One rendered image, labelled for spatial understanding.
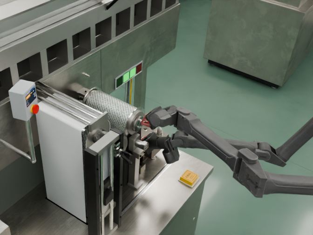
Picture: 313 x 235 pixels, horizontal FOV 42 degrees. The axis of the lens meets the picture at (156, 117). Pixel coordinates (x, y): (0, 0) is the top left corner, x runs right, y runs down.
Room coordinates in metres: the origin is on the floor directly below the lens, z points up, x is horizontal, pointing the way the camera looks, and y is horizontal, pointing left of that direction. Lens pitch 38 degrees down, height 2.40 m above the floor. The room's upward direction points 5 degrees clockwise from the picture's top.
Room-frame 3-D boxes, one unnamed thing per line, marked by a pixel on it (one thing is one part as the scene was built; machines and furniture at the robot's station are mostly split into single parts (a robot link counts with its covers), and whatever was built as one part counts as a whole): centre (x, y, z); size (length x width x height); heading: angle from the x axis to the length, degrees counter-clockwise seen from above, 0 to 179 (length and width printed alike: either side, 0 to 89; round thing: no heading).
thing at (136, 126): (1.44, 0.08, 1.25); 0.07 x 0.02 x 0.07; 149
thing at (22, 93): (0.99, 0.39, 1.66); 0.07 x 0.07 x 0.10; 78
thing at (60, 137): (1.24, 0.40, 1.17); 0.34 x 0.05 x 0.54; 60
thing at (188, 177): (1.47, -0.19, 0.91); 0.07 x 0.07 x 0.02; 60
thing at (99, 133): (1.22, 0.20, 1.33); 0.06 x 0.06 x 0.06; 60
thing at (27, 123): (0.99, 0.40, 1.51); 0.02 x 0.02 x 0.20
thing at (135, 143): (1.40, 0.07, 1.05); 0.06 x 0.05 x 0.31; 60
